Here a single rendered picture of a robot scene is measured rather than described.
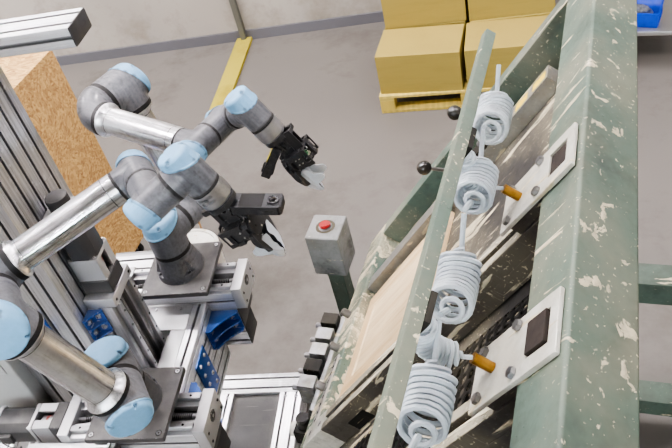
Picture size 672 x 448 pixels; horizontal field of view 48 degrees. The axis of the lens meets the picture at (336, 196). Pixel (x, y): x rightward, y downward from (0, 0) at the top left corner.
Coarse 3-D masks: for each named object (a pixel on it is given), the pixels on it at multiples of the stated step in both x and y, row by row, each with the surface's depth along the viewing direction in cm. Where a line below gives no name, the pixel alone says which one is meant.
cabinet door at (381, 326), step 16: (448, 224) 193; (416, 256) 204; (400, 272) 212; (384, 288) 221; (400, 288) 204; (384, 304) 212; (400, 304) 196; (368, 320) 220; (384, 320) 203; (400, 320) 188; (368, 336) 211; (384, 336) 194; (368, 352) 202; (352, 368) 208
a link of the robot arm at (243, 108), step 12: (228, 96) 188; (240, 96) 184; (252, 96) 186; (228, 108) 186; (240, 108) 185; (252, 108) 185; (264, 108) 188; (240, 120) 188; (252, 120) 187; (264, 120) 188; (252, 132) 190
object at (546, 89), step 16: (544, 80) 166; (528, 96) 171; (544, 96) 169; (528, 112) 173; (512, 128) 177; (432, 208) 205; (416, 224) 214; (416, 240) 212; (400, 256) 219; (384, 272) 225; (368, 288) 233
